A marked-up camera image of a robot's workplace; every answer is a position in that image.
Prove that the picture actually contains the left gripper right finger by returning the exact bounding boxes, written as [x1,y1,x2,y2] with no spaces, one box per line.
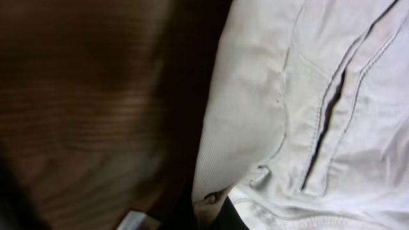
[210,197,249,230]

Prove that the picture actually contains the beige shorts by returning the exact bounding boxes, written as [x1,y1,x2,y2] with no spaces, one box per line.
[192,0,408,229]

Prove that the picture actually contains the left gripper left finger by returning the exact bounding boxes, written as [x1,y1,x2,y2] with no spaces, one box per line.
[1,144,51,230]

